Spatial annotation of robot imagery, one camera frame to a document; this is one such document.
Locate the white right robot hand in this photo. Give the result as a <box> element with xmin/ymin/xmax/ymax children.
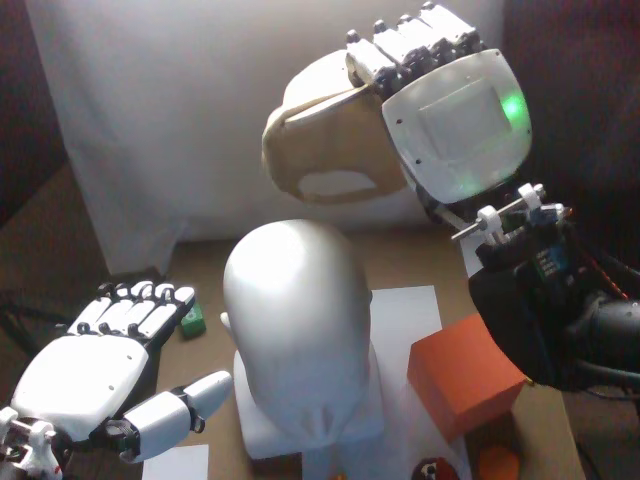
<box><xmin>344</xmin><ymin>1</ymin><xmax>534</xmax><ymax>221</ymax></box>

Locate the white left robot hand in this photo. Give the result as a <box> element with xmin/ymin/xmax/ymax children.
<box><xmin>9</xmin><ymin>281</ymin><xmax>234</xmax><ymax>464</ymax></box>

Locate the orange toy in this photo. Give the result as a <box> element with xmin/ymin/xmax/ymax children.
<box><xmin>474</xmin><ymin>444</ymin><xmax>521</xmax><ymax>480</ymax></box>

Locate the red toy with eyes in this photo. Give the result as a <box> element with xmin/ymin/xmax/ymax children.
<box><xmin>411</xmin><ymin>457</ymin><xmax>460</xmax><ymax>480</ymax></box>

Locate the small white paper sheet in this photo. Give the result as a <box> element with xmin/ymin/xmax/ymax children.
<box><xmin>142</xmin><ymin>443</ymin><xmax>210</xmax><ymax>480</ymax></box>

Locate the white mannequin head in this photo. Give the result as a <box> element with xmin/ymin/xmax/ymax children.
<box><xmin>219</xmin><ymin>218</ymin><xmax>386</xmax><ymax>460</ymax></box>

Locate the green number cube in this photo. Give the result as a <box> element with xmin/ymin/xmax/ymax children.
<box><xmin>179</xmin><ymin>302</ymin><xmax>207</xmax><ymax>339</ymax></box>

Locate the brown cardboard sheet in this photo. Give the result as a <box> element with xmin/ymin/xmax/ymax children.
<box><xmin>148</xmin><ymin>149</ymin><xmax>586</xmax><ymax>480</ymax></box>

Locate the white backdrop sheet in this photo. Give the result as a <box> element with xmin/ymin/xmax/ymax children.
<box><xmin>24</xmin><ymin>0</ymin><xmax>504</xmax><ymax>276</ymax></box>

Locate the orange-red box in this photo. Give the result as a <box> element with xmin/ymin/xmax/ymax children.
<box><xmin>406</xmin><ymin>313</ymin><xmax>527</xmax><ymax>444</ymax></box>

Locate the tan baseball cap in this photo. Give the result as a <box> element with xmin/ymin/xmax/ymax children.
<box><xmin>260</xmin><ymin>48</ymin><xmax>412</xmax><ymax>206</ymax></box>

